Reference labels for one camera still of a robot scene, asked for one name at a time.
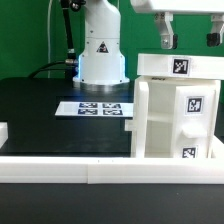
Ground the black cable bundle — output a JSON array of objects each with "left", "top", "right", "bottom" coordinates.
[{"left": 28, "top": 0, "right": 87, "bottom": 80}]

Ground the white cabinet top block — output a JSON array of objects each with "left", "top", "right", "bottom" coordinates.
[{"left": 137, "top": 54, "right": 224, "bottom": 80}]

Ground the white thin cable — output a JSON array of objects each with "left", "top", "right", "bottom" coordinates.
[{"left": 47, "top": 0, "right": 55, "bottom": 79}]

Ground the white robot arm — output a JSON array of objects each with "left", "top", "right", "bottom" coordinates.
[{"left": 60, "top": 0, "right": 224, "bottom": 89}]

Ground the white U-shaped fence frame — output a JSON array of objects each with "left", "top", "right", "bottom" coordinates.
[{"left": 0, "top": 121, "right": 224, "bottom": 185}]

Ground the white cabinet body box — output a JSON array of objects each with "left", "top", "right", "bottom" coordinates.
[{"left": 131, "top": 77, "right": 221, "bottom": 159}]

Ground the white fiducial marker sheet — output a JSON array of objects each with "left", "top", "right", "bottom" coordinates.
[{"left": 55, "top": 101, "right": 133, "bottom": 117}]

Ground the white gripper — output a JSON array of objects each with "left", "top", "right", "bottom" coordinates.
[{"left": 130, "top": 0, "right": 224, "bottom": 50}]

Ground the white cabinet door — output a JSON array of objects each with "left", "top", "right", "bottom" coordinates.
[
  {"left": 170, "top": 86, "right": 216, "bottom": 159},
  {"left": 125, "top": 81, "right": 149, "bottom": 159}
]

